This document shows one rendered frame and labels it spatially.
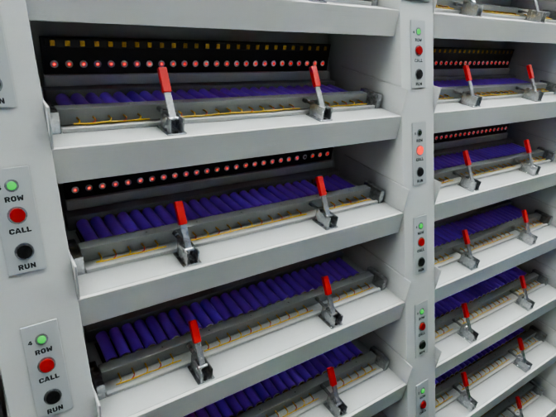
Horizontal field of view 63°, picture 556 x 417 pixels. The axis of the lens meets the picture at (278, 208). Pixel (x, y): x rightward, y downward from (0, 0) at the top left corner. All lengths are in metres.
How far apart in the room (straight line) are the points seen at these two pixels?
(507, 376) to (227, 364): 0.93
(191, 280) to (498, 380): 1.01
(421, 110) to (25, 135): 0.69
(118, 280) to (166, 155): 0.18
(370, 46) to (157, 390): 0.72
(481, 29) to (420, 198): 0.40
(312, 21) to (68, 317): 0.56
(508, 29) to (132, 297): 0.98
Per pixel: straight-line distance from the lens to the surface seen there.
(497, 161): 1.31
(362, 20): 0.86
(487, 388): 1.43
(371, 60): 0.96
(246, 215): 0.77
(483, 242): 1.32
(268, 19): 0.74
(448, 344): 1.22
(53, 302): 0.63
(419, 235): 0.98
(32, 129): 0.59
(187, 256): 0.66
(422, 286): 1.02
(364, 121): 0.84
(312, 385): 0.98
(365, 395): 1.02
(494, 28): 1.18
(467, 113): 1.08
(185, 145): 0.65
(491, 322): 1.35
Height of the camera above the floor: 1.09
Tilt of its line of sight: 12 degrees down
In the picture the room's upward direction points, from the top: 4 degrees counter-clockwise
